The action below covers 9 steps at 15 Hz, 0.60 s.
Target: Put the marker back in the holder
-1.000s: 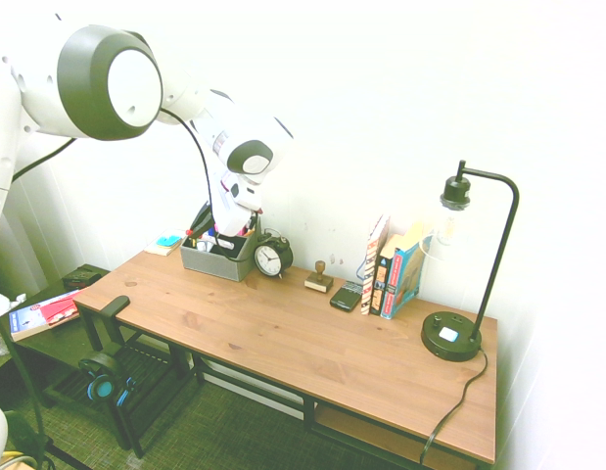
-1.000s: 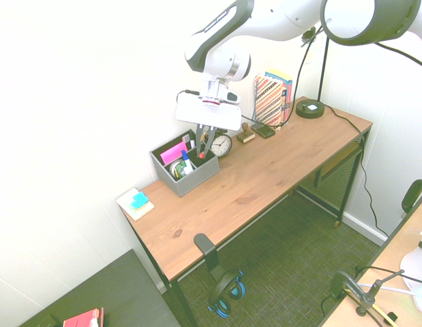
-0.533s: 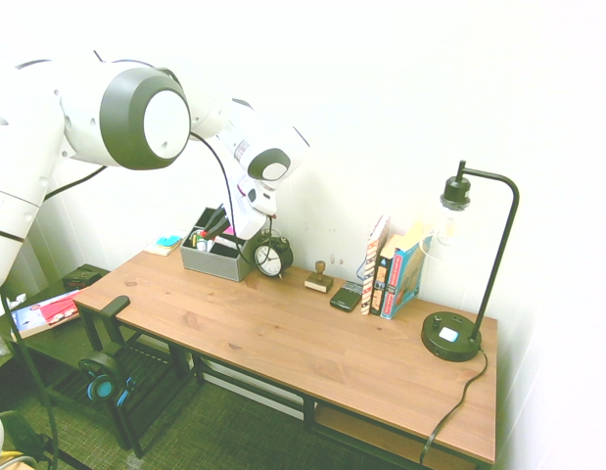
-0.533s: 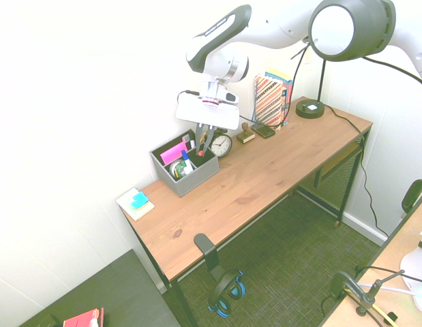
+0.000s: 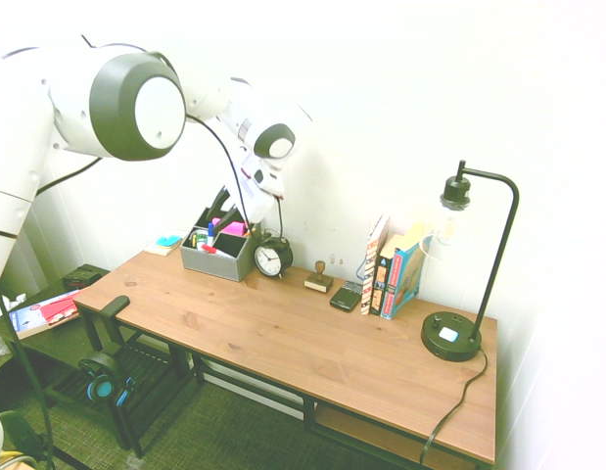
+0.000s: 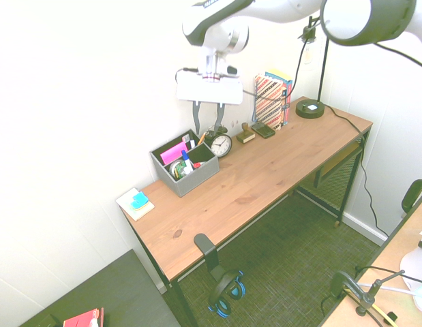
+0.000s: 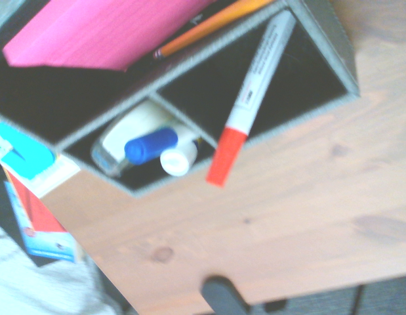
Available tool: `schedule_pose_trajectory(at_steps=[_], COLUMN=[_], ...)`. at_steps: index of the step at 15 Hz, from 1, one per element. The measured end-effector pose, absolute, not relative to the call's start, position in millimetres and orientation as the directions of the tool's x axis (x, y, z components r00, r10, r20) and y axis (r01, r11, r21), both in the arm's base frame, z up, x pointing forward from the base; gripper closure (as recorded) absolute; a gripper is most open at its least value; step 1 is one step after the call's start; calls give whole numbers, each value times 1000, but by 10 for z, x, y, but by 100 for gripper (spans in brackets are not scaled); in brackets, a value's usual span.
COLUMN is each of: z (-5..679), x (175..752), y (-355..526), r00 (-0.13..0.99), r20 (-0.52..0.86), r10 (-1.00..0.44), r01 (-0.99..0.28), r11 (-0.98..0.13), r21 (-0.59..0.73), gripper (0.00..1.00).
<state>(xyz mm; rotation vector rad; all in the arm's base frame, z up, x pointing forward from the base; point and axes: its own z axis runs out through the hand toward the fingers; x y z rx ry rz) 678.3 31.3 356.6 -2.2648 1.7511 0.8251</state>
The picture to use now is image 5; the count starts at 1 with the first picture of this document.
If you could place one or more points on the black spine book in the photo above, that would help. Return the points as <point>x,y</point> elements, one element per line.
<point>382,281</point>

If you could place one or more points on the blue cover book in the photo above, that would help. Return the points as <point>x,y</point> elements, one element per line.
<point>403,281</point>

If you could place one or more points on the pink sticky note pad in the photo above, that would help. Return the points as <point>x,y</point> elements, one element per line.
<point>234,228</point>

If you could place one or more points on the black twin bell alarm clock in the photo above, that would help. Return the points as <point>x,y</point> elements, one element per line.
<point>269,257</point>

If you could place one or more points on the black headphone hanger clamp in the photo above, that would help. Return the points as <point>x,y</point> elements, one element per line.
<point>109,313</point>

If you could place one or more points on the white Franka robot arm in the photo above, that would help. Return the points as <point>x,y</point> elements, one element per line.
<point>121,108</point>

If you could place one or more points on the red capped marker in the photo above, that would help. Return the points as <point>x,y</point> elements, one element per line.
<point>210,249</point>

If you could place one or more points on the blue capped marker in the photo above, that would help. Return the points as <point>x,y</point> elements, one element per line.
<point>210,234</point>

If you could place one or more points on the black desk lamp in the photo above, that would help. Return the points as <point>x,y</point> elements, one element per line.
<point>449,338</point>

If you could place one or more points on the gray fabric desk organizer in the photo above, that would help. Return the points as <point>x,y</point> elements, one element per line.
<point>214,264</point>

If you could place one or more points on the black and blue headphones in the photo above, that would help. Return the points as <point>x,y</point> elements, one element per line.
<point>103,379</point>

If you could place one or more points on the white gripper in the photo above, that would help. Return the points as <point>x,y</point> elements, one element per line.
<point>259,203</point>

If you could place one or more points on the dark low side table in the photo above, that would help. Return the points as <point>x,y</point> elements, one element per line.
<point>38,343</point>

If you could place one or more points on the black metal table frame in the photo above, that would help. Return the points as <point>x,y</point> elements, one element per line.
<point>307,408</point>

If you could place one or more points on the black slatted floor rack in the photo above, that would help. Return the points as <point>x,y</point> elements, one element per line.
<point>146,377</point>

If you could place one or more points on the red white striped book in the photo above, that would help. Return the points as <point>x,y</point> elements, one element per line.
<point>373,264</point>

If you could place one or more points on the yellow notepad with blue notes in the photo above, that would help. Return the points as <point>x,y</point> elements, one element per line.
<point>164,243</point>

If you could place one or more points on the red white blue flat box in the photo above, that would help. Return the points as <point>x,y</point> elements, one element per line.
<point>45,313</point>

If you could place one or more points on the green white small container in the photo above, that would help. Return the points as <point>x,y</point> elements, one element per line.
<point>200,239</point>

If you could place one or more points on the small black box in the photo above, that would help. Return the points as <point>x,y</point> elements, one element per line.
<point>81,277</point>

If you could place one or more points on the wooden lower table shelf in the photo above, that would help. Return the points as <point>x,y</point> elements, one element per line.
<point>381,436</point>

